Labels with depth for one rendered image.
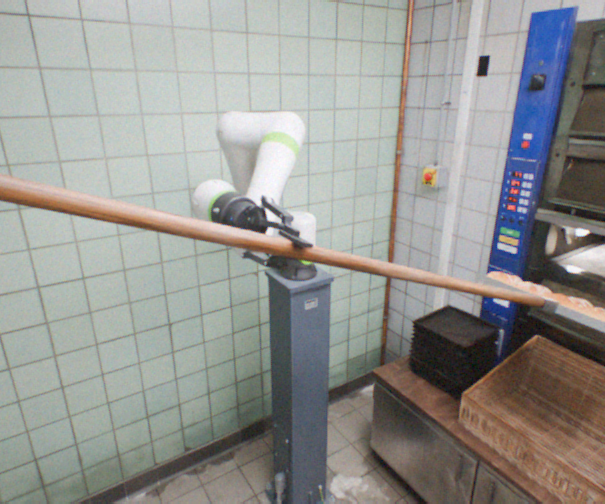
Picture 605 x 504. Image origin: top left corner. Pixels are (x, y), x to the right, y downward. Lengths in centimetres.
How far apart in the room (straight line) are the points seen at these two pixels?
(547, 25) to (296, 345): 155
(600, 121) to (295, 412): 161
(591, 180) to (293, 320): 125
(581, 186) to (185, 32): 163
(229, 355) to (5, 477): 103
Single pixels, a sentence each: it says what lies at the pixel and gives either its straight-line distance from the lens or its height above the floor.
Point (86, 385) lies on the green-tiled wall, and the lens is 215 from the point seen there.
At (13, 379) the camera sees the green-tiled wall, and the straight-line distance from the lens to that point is 209.
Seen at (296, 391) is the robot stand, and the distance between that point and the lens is 185.
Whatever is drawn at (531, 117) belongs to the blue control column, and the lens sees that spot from 205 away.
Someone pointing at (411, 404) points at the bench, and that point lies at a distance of 210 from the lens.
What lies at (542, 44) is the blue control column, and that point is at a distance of 206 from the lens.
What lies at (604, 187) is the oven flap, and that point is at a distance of 197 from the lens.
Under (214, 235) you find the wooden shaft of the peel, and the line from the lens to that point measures 64.
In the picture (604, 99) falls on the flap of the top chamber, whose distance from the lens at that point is 199.
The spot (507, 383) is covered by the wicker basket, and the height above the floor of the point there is 66.
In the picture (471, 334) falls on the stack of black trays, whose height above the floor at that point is 85.
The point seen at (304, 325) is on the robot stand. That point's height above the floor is 102.
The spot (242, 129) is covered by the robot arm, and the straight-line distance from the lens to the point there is 137.
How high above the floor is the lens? 189
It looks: 21 degrees down
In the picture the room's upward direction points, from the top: straight up
